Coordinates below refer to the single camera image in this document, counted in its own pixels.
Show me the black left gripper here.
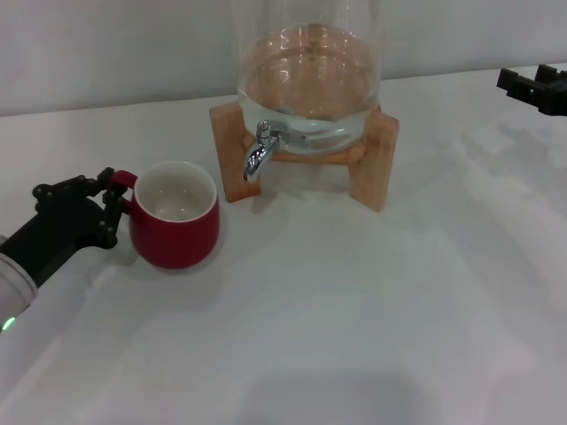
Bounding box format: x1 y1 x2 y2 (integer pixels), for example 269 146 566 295
6 166 125 290

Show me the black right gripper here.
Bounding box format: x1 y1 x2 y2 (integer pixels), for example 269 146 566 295
495 64 567 117

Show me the red ceramic cup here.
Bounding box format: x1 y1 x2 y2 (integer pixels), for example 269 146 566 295
109 160 221 270

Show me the chrome faucet tap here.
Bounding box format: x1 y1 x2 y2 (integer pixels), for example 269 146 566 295
242 120 310 182

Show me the wooden dispenser stand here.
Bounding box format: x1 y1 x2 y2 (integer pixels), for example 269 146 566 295
208 101 400 214

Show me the glass water dispenser jar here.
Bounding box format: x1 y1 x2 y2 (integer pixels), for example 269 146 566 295
233 0 383 157

